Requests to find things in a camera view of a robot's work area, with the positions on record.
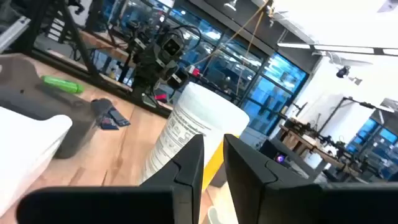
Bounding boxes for long dark grey plastic bin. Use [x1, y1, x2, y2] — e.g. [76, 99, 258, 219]
[0, 55, 97, 160]

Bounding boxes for green shampoo bottle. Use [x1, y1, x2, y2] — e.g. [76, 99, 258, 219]
[41, 75, 85, 94]

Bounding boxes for yellow hanging cable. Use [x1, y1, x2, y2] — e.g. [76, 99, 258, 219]
[235, 11, 265, 95]
[192, 1, 271, 67]

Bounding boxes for wooden background table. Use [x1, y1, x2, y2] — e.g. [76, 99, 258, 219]
[278, 123, 361, 178]

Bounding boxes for black monitor on arm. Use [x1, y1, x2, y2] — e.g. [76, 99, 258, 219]
[291, 101, 309, 118]

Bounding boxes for white wipes canister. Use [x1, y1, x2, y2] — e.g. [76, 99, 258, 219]
[138, 81, 251, 193]

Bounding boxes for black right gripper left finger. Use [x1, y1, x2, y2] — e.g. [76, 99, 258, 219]
[16, 134, 205, 224]

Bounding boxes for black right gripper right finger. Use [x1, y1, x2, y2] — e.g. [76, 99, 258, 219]
[223, 133, 398, 224]

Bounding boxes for long ceiling light strip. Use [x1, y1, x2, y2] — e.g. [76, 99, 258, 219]
[276, 42, 398, 57]

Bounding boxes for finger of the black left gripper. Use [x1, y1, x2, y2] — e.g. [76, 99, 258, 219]
[154, 55, 175, 78]
[167, 67, 190, 91]

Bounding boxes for black ceiling-mounted camera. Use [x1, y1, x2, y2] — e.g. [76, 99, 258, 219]
[335, 65, 351, 79]

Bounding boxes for white plastic bin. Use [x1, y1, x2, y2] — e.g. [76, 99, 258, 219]
[0, 106, 73, 218]

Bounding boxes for silver aluminium extrusion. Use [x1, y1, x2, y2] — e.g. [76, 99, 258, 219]
[0, 15, 32, 52]

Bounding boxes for wooden background workbench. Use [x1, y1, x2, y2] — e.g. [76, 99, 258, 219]
[74, 29, 137, 68]

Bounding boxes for dark blue toiletry tube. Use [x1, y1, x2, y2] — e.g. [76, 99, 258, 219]
[108, 107, 131, 128]
[99, 114, 119, 131]

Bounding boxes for black desktop computer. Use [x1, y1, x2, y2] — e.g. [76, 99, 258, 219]
[259, 138, 312, 178]

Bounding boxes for black aluminium table frame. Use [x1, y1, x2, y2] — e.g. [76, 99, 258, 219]
[9, 0, 175, 119]

